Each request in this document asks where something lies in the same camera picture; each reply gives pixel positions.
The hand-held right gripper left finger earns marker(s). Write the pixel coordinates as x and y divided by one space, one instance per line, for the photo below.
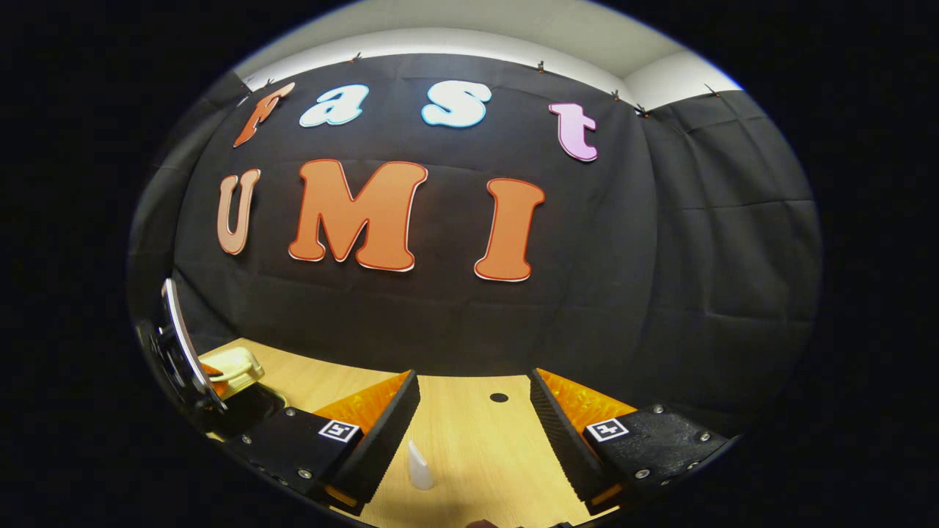
385 440

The white squeeze tube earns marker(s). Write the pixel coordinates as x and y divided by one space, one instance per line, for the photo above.
419 469

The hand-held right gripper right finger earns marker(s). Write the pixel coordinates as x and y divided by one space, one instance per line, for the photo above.
561 440

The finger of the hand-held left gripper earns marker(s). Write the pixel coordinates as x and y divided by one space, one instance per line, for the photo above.
214 381

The black backdrop cloth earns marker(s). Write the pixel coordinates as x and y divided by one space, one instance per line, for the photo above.
477 315

